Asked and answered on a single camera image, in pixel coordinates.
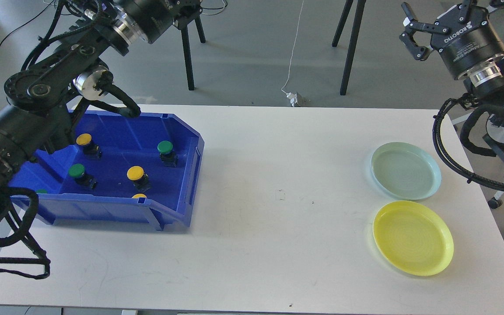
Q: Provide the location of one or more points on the light green plate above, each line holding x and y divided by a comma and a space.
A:
405, 171

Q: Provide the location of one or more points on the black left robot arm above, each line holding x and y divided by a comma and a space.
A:
60, 78

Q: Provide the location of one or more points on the yellow plate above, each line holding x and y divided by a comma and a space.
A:
413, 238

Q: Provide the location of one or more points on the black tripod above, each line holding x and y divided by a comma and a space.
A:
187, 51
354, 35

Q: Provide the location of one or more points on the yellow push button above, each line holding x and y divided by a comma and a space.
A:
138, 177
139, 196
89, 148

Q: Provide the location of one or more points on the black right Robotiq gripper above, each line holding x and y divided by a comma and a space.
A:
468, 41

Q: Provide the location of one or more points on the yellow push button front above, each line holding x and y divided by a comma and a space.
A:
139, 196

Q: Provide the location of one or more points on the green push button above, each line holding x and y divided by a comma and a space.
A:
80, 175
167, 154

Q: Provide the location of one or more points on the blue plastic storage bin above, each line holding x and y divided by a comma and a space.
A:
124, 143

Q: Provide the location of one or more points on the black tripod left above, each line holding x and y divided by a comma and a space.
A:
187, 51

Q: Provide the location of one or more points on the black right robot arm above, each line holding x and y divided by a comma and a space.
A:
416, 37

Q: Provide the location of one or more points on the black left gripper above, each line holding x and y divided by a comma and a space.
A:
151, 18

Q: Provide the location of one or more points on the black tripod right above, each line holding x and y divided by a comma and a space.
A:
354, 35

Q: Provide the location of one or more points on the yellow push button back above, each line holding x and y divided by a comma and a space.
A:
89, 148

